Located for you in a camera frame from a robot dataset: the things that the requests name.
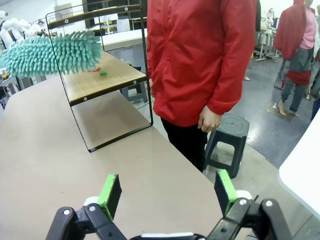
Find person's left hand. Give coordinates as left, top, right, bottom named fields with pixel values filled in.
left=197, top=104, right=222, bottom=133

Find dark grey plastic stool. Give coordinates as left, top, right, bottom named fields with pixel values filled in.
left=202, top=114, right=251, bottom=180

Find person in red jacket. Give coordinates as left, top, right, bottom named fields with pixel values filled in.
left=146, top=0, right=257, bottom=173

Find light grey plastic stool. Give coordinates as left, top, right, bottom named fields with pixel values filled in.
left=119, top=81, right=149, bottom=104

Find brown mannequin base plate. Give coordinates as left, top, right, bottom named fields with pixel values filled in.
left=266, top=102, right=296, bottom=123

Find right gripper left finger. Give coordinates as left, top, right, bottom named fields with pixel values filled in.
left=45, top=173, right=131, bottom=240

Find person's left forearm red sleeve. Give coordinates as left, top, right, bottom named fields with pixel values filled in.
left=203, top=44, right=256, bottom=116

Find mannequin in red clothes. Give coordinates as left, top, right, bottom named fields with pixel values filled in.
left=273, top=0, right=318, bottom=118

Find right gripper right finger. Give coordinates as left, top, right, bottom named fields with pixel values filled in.
left=206, top=168, right=294, bottom=240

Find large white table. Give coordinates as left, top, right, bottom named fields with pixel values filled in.
left=278, top=113, right=320, bottom=221

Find two-tier wood metal shelf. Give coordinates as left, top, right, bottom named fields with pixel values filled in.
left=45, top=0, right=155, bottom=153

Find teal microfibre duster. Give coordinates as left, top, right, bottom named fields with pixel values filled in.
left=1, top=29, right=104, bottom=79

